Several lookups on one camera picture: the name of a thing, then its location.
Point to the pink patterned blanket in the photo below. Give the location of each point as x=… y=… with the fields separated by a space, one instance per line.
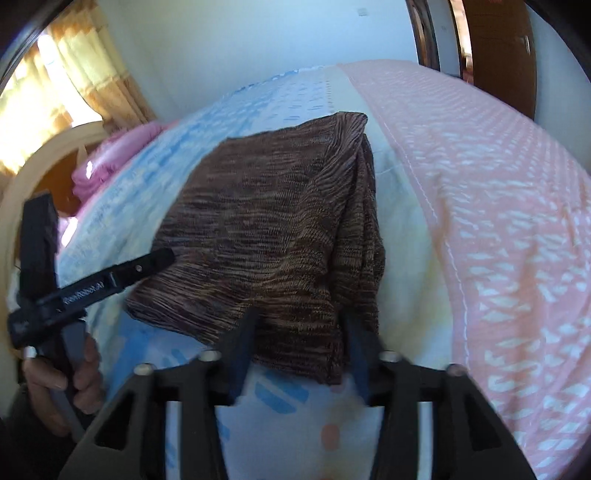
x=498 y=207

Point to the yellow curtain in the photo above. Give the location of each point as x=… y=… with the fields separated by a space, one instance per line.
x=92 y=60

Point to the brown knit sweater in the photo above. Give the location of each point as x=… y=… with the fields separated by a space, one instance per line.
x=268 y=221

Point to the cream wooden headboard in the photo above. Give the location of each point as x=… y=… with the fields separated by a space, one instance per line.
x=18 y=184

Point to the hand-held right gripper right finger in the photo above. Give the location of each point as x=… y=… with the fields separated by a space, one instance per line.
x=358 y=364

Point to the brown wooden door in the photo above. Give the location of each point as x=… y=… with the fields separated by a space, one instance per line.
x=498 y=50

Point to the dark door frame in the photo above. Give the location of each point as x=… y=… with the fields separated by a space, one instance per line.
x=427 y=32

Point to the blue dotted bed sheet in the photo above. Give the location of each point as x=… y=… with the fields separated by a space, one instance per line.
x=184 y=143

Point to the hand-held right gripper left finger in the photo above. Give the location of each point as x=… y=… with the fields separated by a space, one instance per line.
x=241 y=355

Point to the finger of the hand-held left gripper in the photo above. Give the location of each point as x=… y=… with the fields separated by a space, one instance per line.
x=143 y=265

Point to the pink pillow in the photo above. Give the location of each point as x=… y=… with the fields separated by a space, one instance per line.
x=106 y=161

